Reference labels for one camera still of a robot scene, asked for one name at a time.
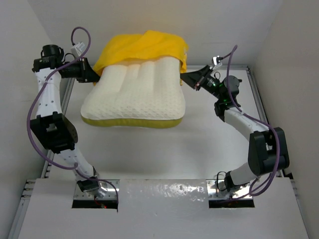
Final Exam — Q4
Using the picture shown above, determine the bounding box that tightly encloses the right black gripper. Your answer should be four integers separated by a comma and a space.
178, 65, 224, 101

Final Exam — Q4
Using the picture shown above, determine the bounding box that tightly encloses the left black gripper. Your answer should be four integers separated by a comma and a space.
61, 57, 102, 83

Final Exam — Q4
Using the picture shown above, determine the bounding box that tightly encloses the cream white pillow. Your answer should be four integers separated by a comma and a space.
81, 56, 185, 128

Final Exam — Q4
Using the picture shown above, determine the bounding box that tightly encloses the yellow pillowcase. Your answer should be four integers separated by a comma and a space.
93, 30, 188, 76

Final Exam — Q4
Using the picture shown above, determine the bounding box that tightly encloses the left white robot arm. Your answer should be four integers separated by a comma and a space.
27, 45, 101, 196

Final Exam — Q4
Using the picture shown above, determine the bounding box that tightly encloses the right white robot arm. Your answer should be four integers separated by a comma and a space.
180, 66, 290, 193

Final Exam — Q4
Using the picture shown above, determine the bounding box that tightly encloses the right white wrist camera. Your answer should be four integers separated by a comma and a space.
210, 56, 223, 70

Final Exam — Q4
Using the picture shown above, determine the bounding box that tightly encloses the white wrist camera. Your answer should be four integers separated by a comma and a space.
210, 56, 223, 70
71, 42, 86, 58

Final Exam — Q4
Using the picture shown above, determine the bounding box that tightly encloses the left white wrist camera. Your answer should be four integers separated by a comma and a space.
71, 42, 86, 58

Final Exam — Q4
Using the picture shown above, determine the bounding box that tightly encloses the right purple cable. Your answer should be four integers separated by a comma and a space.
219, 44, 281, 200

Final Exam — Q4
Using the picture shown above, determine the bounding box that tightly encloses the purple cable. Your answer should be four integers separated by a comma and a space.
219, 44, 281, 200
26, 26, 119, 207

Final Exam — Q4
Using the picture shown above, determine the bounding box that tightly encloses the aluminium table frame rail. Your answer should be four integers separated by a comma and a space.
247, 70, 290, 173

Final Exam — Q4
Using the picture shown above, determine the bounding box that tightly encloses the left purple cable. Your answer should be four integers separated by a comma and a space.
26, 26, 119, 207

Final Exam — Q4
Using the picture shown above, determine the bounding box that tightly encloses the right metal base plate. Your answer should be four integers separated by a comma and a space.
206, 179, 253, 201

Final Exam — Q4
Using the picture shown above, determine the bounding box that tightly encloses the metal base plate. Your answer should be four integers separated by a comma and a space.
206, 179, 253, 201
74, 179, 120, 200

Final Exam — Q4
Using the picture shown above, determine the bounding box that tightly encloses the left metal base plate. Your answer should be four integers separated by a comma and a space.
74, 179, 120, 200

